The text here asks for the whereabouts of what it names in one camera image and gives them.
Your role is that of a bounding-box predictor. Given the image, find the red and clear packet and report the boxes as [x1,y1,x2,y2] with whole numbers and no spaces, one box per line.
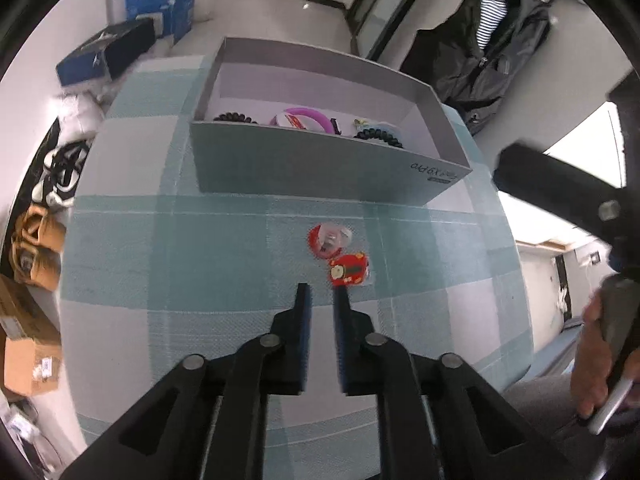
[307,222,355,260]

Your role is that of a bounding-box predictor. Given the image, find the person's right hand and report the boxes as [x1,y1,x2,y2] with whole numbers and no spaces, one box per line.
[570,295,619,417]

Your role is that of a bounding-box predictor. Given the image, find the blue cardboard box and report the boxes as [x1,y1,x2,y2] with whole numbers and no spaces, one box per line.
[125,0,197,46]

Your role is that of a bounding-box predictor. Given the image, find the dark sliding door frame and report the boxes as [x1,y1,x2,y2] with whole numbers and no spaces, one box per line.
[345,0,436,61]

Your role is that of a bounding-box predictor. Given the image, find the black spiral hair tie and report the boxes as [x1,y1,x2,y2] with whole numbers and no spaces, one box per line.
[353,129,404,149]
[213,110,259,126]

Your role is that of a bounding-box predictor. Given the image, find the red hair clip packet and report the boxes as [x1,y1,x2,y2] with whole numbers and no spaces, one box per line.
[328,251,372,288]

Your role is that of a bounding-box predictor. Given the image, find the pink ring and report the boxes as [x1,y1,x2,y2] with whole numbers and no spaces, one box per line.
[270,106,335,135]

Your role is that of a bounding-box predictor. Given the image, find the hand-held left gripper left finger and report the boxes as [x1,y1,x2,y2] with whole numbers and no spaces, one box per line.
[60,282,313,480]

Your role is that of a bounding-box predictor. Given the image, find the small brown cardboard box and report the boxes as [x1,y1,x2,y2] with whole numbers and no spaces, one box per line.
[2,337,63,401]

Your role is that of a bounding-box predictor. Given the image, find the black jacket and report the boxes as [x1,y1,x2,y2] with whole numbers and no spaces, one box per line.
[400,0,553,136]

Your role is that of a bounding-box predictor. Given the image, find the black and white sneaker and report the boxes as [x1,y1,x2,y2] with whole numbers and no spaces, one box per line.
[42,140,93,177]
[32,160,81,208]

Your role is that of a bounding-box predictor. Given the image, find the white soft package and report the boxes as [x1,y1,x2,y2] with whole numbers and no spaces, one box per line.
[57,95,108,136]

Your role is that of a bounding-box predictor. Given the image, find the large brown cardboard box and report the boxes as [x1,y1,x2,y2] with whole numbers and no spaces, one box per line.
[0,275,63,346]

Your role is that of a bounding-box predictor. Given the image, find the dark blue shoe box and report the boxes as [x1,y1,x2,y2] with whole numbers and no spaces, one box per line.
[56,19,157,87]

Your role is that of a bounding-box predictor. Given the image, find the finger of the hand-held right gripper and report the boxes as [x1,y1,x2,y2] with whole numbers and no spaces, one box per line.
[492,142,626,241]

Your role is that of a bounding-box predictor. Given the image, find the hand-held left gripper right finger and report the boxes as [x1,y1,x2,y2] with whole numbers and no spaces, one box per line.
[332,287,571,480]

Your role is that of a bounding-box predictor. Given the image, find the grey cardboard box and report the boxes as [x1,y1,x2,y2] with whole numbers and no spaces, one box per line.
[189,36,473,206]

